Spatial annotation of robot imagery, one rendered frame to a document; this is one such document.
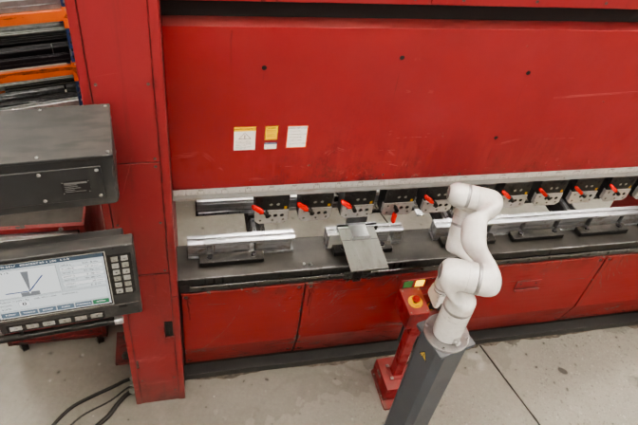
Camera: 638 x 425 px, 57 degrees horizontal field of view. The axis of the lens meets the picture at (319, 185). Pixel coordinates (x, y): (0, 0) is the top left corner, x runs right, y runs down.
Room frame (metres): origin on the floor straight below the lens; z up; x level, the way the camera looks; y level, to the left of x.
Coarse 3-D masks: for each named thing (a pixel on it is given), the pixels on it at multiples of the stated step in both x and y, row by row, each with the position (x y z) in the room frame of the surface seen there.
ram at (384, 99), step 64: (192, 64) 1.78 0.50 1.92; (256, 64) 1.84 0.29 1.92; (320, 64) 1.92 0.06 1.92; (384, 64) 1.99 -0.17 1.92; (448, 64) 2.07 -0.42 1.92; (512, 64) 2.15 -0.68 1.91; (576, 64) 2.24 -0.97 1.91; (192, 128) 1.77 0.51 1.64; (256, 128) 1.85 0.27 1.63; (320, 128) 1.93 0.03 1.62; (384, 128) 2.01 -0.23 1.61; (448, 128) 2.10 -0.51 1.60; (512, 128) 2.19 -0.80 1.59; (576, 128) 2.29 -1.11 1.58; (256, 192) 1.85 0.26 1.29; (320, 192) 1.94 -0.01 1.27
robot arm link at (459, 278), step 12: (444, 264) 1.50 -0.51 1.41; (456, 264) 1.49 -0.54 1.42; (468, 264) 1.50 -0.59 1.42; (444, 276) 1.46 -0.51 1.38; (456, 276) 1.45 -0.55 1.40; (468, 276) 1.45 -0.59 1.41; (444, 288) 1.44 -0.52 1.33; (456, 288) 1.44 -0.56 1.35; (468, 288) 1.43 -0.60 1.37; (444, 300) 1.49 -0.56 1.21; (456, 300) 1.44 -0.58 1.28; (468, 300) 1.47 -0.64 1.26; (456, 312) 1.44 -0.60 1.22; (468, 312) 1.44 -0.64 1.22
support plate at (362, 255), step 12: (348, 228) 2.01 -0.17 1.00; (372, 228) 2.04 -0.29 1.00; (360, 240) 1.94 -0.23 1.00; (372, 240) 1.96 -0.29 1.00; (348, 252) 1.85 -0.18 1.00; (360, 252) 1.87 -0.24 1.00; (372, 252) 1.88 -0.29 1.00; (348, 264) 1.79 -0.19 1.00; (360, 264) 1.80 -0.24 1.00; (372, 264) 1.81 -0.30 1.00; (384, 264) 1.82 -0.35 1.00
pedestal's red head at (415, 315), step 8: (408, 280) 1.89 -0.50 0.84; (416, 280) 1.90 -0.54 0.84; (400, 288) 1.87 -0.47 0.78; (408, 288) 1.88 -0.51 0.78; (416, 288) 1.89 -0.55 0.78; (400, 296) 1.85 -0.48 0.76; (408, 296) 1.84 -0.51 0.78; (424, 296) 1.88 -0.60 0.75; (400, 304) 1.83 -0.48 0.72; (408, 304) 1.79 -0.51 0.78; (424, 304) 1.80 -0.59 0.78; (400, 312) 1.80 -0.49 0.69; (408, 312) 1.74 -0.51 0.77; (416, 312) 1.75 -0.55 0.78; (424, 312) 1.75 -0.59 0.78; (432, 312) 1.82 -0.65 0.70; (408, 320) 1.73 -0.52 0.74; (416, 320) 1.74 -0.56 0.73; (408, 328) 1.73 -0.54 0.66
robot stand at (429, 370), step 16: (416, 352) 1.48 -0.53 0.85; (432, 352) 1.42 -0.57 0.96; (416, 368) 1.45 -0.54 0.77; (432, 368) 1.40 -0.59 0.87; (448, 368) 1.42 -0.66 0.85; (400, 384) 1.51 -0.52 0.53; (416, 384) 1.43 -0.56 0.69; (432, 384) 1.39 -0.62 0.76; (400, 400) 1.47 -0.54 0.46; (416, 400) 1.40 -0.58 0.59; (432, 400) 1.42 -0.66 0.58; (400, 416) 1.43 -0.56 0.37; (416, 416) 1.39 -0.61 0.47
